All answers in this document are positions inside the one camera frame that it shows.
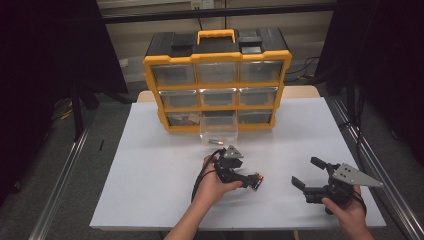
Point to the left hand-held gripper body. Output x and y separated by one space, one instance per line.
228 166

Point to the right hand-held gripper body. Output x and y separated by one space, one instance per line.
340 188

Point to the black copper battery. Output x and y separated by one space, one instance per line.
260 182
257 180
216 142

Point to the transparent plastic drawer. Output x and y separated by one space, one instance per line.
218 133
183 119

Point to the yellow black drawer organizer cabinet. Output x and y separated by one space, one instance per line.
216 86

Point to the person's left hand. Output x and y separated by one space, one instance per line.
210 186

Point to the person's right hand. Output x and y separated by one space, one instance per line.
350 217

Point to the black metal stand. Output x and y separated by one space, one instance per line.
77 116
350 100

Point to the white table cover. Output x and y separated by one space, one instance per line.
150 186

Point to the set of clear organizer drawers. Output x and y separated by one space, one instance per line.
216 71

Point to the small black floor item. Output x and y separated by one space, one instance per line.
102 145

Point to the black curtain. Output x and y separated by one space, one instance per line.
383 50
50 43

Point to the black horizontal bar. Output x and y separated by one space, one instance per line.
166 15

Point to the metal floor rail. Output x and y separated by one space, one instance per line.
401 210
56 196

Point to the white wall outlet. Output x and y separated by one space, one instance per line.
123 63

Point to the white wall socket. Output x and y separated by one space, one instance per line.
203 4

